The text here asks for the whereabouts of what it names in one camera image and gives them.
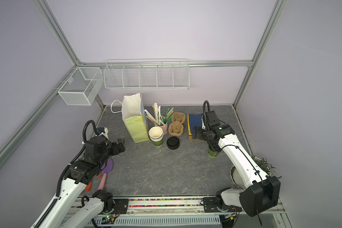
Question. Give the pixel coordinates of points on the red white glove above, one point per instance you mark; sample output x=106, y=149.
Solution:
x=88, y=187

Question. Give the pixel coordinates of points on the stack of paper cups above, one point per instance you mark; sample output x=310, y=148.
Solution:
x=156, y=136

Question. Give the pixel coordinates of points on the brown pulp cup carrier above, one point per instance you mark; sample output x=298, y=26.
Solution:
x=176, y=128

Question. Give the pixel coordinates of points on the illustrated paper bag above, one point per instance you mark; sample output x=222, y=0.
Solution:
x=133, y=116

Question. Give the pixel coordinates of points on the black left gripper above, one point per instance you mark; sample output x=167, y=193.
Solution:
x=116, y=150

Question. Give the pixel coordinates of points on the long white wire shelf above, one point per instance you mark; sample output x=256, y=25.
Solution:
x=147, y=74

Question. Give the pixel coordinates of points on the brown wrapped straw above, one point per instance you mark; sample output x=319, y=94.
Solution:
x=152, y=119

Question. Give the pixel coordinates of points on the green paper coffee cup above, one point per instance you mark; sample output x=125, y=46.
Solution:
x=212, y=153

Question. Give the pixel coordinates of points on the green wrapped straw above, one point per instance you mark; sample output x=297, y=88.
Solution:
x=166, y=118

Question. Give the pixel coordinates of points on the brown cardboard box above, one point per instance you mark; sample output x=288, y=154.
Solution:
x=191, y=138

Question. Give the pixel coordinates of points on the purple pink garden trowel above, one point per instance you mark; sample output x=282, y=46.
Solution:
x=108, y=166

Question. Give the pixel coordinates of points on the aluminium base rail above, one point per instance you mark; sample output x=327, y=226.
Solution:
x=179, y=204

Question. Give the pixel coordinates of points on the white wrapped straw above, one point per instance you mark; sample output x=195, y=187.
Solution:
x=157, y=113

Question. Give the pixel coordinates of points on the pink straw holder cup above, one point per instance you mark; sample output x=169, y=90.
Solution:
x=164, y=128

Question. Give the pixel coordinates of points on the small white mesh basket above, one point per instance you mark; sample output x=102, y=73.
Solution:
x=82, y=86

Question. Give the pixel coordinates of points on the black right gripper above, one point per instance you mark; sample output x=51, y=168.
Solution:
x=198, y=130

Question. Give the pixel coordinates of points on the potted green plant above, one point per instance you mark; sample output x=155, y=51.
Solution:
x=262, y=163

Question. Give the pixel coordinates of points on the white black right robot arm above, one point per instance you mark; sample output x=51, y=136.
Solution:
x=259, y=191

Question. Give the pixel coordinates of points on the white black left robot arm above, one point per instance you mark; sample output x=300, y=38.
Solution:
x=89, y=162

